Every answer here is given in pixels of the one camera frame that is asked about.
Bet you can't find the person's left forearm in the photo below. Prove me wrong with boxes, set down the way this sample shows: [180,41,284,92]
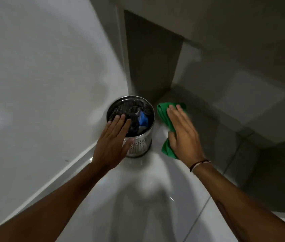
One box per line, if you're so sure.
[0,161,113,242]

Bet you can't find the person's right hand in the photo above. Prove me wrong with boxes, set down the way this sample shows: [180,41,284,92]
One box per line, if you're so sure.
[166,104,206,170]

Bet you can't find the person's right forearm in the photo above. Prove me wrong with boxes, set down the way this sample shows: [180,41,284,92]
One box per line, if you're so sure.
[192,162,285,242]

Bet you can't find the blue trash piece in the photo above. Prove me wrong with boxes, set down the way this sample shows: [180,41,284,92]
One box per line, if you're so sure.
[137,110,149,127]

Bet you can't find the green cleaning cloth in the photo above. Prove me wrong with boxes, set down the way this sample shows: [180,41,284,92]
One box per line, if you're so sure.
[157,102,187,159]

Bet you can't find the perforated steel waste bin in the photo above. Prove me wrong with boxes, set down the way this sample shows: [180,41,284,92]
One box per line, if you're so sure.
[106,96,155,158]

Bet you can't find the person's left hand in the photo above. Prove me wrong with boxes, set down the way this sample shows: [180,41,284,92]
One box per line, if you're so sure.
[91,114,136,172]

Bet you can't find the black trash in bin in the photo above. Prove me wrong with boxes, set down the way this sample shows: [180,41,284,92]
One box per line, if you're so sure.
[125,104,149,137]

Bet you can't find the dark cord bracelet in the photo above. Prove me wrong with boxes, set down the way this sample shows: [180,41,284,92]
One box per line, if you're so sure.
[189,159,212,173]

